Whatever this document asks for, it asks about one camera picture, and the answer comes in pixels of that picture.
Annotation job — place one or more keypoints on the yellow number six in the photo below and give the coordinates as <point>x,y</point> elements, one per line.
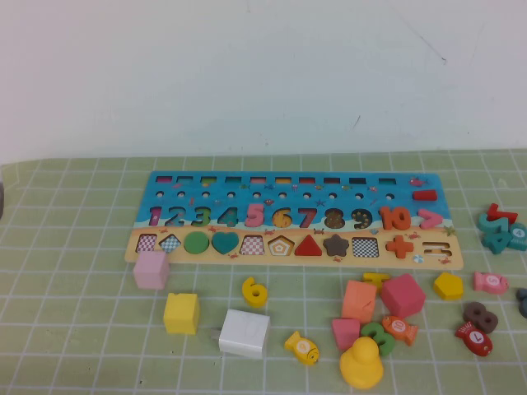
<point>249,288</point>

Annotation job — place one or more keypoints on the teal heart piece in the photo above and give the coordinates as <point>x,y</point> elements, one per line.
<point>225,243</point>

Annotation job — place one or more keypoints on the red triangle piece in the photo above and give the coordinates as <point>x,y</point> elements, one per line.
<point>308,248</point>

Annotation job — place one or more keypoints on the green circle piece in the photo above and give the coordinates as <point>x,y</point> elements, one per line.
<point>197,243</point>

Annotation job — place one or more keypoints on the brown star piece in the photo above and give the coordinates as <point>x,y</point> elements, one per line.
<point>336,245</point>

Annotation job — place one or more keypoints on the small yellow wooden piece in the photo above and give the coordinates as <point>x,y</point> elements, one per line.
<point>375,277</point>

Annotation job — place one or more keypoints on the pink trapezoid piece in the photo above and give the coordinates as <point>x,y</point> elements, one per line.
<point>345,334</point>

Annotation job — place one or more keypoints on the wooden number puzzle board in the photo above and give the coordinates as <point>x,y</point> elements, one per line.
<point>428,183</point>

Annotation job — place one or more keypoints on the yellow pentagon piece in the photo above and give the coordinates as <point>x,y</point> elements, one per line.
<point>448,286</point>

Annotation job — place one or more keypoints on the light pink cube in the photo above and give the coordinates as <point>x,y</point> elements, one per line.
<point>151,271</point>

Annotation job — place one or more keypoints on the white charger adapter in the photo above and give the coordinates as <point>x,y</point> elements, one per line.
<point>245,334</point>

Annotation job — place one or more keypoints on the orange cube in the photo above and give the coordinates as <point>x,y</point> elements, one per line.
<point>358,300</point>

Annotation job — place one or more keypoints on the yellow cube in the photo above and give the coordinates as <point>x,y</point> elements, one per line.
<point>181,314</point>

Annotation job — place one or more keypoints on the orange plus sign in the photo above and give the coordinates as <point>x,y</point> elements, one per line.
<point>399,247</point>

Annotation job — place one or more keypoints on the yellow fish number nine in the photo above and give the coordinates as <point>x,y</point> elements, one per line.
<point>300,347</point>

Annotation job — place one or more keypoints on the red wooden block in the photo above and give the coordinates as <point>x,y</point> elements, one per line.
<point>424,195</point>

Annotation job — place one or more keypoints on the pink greater-than sign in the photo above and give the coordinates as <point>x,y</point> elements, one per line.
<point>432,219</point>

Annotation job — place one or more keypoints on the rose red cube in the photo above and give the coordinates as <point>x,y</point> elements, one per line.
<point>403,296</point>

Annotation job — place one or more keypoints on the green number three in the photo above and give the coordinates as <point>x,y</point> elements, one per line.
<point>372,331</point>

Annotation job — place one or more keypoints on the orange fish number ten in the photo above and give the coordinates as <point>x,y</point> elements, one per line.
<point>399,328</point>

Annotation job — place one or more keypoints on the yellow rubber duck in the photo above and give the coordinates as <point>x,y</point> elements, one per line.
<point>361,368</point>

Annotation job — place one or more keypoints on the teal number two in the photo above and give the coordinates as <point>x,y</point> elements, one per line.
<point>485,224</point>

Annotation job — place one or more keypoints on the green grid table mat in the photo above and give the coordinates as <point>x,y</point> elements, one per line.
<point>82,329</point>

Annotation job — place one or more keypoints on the brown number eight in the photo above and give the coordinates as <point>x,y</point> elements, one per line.
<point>473,311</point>

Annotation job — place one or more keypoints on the pink fish number five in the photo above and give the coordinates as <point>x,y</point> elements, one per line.
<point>490,282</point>

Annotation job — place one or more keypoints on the red fish number seven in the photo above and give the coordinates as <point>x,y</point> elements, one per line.
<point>475,339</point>

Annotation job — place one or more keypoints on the teal fish number four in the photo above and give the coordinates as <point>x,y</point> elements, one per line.
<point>519,235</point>

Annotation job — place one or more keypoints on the dark blue number nine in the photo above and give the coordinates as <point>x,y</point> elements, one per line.
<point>523,302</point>

